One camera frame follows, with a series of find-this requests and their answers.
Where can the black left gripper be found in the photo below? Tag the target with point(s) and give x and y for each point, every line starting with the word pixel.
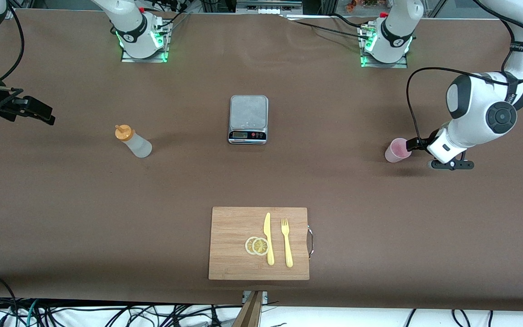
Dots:
pixel 421 142

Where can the pink plastic cup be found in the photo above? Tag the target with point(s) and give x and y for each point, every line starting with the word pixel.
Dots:
pixel 395 153

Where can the clear sauce bottle orange cap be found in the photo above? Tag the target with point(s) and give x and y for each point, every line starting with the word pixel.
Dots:
pixel 139 146

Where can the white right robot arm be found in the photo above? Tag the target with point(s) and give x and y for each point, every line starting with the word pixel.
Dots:
pixel 127 22

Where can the brown table cover sheet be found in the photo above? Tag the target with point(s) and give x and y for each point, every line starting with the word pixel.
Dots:
pixel 334 190

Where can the yellow plastic fork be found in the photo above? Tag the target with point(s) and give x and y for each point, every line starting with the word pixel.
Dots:
pixel 287 247

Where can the silver digital kitchen scale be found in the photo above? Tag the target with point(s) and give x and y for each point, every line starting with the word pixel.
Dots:
pixel 248 113

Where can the yellow plastic knife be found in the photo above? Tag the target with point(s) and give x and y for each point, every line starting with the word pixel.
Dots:
pixel 267 227

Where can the lemon slice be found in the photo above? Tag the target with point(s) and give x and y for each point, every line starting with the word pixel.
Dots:
pixel 260 246
pixel 249 245

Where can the white power strip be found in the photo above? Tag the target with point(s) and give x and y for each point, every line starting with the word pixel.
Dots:
pixel 268 10

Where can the wooden cutting board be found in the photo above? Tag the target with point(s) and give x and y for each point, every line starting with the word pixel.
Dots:
pixel 234 227

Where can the wooden beam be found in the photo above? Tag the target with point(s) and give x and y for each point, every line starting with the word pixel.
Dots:
pixel 249 315

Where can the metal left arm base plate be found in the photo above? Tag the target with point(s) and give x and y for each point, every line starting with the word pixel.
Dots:
pixel 400 65

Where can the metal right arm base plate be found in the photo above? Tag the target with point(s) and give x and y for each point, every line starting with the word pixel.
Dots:
pixel 145 60

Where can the small metal bracket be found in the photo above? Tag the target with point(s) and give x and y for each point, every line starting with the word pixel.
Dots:
pixel 265 297

